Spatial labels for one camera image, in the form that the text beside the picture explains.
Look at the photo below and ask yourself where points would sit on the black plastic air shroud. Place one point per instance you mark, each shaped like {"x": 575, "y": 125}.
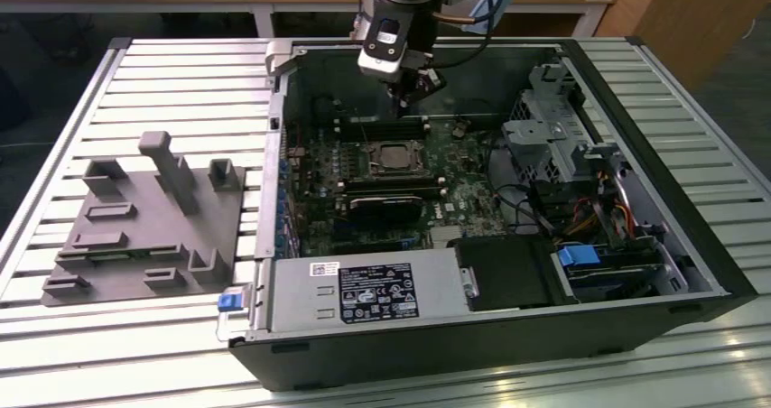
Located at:
{"x": 506, "y": 272}

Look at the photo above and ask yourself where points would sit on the blue case latch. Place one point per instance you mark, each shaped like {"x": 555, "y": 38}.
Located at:
{"x": 229, "y": 302}

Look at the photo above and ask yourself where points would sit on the pale blue teach pendant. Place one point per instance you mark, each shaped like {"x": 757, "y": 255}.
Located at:
{"x": 482, "y": 20}

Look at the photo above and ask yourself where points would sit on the green motherboard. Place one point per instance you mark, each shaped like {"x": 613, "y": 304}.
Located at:
{"x": 470, "y": 187}

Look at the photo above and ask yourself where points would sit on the blue disk carrier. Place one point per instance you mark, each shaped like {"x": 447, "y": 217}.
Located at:
{"x": 578, "y": 255}

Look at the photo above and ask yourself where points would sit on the silver metal drive cage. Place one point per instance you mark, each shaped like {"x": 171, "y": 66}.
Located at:
{"x": 542, "y": 132}

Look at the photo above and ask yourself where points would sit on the grey parts rack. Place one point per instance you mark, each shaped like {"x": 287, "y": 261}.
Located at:
{"x": 151, "y": 227}

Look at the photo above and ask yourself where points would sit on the silver heat sink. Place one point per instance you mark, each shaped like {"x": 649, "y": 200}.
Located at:
{"x": 445, "y": 237}

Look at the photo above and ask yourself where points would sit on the black graphics card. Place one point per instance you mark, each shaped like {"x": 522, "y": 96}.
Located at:
{"x": 386, "y": 209}

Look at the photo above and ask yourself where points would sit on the wooden cabinet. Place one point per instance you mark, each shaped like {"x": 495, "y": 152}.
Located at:
{"x": 693, "y": 20}

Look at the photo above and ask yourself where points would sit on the silver CPU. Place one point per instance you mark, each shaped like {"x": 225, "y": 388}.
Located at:
{"x": 398, "y": 157}

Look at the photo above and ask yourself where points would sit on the black PC case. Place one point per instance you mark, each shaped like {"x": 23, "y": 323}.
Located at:
{"x": 422, "y": 358}

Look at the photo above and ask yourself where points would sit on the green RAM stick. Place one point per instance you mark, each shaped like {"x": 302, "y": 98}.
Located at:
{"x": 115, "y": 256}

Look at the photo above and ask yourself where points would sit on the black RAM slot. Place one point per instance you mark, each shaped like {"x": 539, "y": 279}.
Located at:
{"x": 386, "y": 120}
{"x": 391, "y": 194}
{"x": 391, "y": 182}
{"x": 386, "y": 136}
{"x": 391, "y": 190}
{"x": 386, "y": 131}
{"x": 391, "y": 186}
{"x": 386, "y": 126}

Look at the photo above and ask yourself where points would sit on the black disk bay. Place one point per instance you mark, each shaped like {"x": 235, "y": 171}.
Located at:
{"x": 609, "y": 281}

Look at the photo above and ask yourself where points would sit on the silver power supply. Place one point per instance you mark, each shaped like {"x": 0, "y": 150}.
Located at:
{"x": 302, "y": 290}

